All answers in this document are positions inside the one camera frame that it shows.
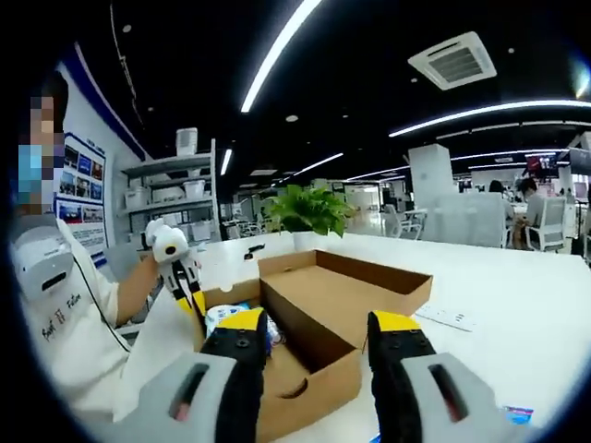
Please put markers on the curved ceiling light strip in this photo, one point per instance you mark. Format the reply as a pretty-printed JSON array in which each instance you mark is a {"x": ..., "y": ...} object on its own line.
[
  {"x": 277, "y": 51},
  {"x": 485, "y": 111}
]

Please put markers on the blue framed wall poster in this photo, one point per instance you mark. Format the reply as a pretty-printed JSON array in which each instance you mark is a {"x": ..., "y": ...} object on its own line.
[{"x": 83, "y": 175}]

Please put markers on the grey metal storage shelf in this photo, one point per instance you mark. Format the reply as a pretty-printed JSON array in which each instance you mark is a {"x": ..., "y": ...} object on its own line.
[{"x": 166, "y": 161}]

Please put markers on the soft blue wet wipes pack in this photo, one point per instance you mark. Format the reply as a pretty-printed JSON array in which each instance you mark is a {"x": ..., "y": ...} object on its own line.
[{"x": 226, "y": 314}]

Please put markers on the brown cardboard shoe box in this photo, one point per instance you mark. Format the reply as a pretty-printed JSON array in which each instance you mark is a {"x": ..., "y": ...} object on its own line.
[{"x": 323, "y": 295}]

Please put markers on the person in white shirt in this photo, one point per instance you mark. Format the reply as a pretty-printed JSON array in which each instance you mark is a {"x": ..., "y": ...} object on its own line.
[{"x": 83, "y": 350}]

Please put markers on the white power strip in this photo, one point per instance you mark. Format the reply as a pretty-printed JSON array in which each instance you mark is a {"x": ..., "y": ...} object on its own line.
[{"x": 443, "y": 316}]

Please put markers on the white slatted crate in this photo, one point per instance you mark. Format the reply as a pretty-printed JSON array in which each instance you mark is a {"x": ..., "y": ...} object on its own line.
[{"x": 186, "y": 142}]

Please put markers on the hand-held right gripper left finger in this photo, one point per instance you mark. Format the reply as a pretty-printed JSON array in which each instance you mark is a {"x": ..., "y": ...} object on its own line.
[{"x": 198, "y": 397}]

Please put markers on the reddish wall display screen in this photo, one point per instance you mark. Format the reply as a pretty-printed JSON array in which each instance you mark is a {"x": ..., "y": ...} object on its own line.
[{"x": 540, "y": 166}]

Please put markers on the green potted plant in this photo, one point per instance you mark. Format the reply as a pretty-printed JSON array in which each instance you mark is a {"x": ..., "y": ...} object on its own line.
[{"x": 305, "y": 212}]

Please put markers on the ceiling air conditioner vent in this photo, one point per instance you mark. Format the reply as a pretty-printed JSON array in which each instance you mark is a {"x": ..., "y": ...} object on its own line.
[{"x": 452, "y": 60}]

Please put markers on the small black table object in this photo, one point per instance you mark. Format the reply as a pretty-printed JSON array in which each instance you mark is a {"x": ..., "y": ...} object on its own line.
[{"x": 254, "y": 251}]

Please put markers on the white chest device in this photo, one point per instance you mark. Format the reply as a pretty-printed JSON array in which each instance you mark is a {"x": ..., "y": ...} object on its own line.
[{"x": 41, "y": 258}]

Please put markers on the white office chair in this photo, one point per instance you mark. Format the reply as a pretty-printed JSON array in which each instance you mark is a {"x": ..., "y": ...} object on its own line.
[{"x": 549, "y": 223}]

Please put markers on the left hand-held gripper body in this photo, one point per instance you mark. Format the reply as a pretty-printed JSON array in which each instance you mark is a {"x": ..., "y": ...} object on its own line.
[{"x": 161, "y": 240}]

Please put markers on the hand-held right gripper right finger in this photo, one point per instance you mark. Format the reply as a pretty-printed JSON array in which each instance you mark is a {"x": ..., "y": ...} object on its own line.
[{"x": 415, "y": 397}]

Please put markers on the frosted desk divider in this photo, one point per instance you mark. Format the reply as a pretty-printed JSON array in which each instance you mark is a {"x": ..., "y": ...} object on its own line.
[{"x": 461, "y": 219}]

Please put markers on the dark wall display screen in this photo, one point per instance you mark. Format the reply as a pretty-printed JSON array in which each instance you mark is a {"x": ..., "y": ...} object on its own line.
[{"x": 581, "y": 160}]

